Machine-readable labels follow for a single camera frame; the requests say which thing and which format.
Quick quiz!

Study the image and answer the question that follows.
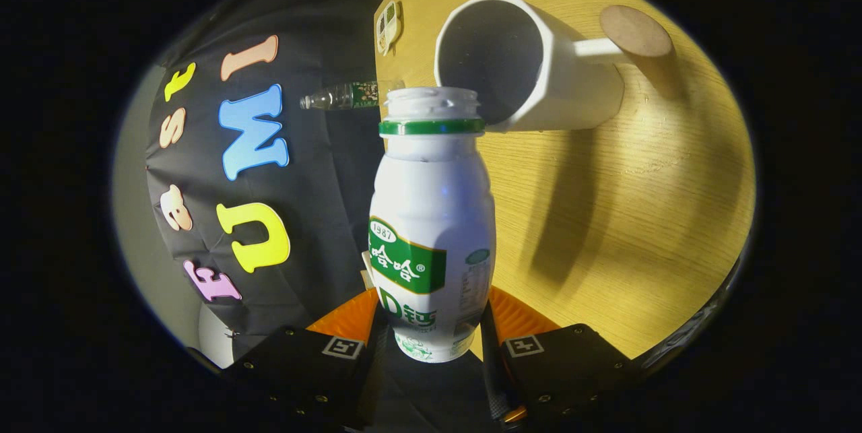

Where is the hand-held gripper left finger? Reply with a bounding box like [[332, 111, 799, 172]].
[[222, 288, 390, 431]]

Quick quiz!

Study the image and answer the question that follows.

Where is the black backdrop cloth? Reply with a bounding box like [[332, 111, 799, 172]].
[[144, 0, 486, 420]]

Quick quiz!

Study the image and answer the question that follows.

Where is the clear plastic water bottle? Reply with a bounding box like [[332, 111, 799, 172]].
[[299, 79, 405, 112]]

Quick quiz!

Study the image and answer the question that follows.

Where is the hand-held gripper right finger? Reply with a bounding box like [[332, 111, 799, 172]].
[[479, 286, 642, 431]]

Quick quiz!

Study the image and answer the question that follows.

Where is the wooden table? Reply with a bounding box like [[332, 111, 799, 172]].
[[373, 0, 756, 361]]

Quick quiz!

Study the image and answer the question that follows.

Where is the white juice bottle green label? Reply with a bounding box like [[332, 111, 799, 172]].
[[368, 86, 498, 364]]

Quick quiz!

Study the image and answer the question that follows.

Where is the white cup wooden handle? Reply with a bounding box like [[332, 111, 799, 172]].
[[433, 0, 677, 134]]

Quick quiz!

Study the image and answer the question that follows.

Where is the white divided snack dish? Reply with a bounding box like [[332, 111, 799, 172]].
[[375, 0, 404, 57]]

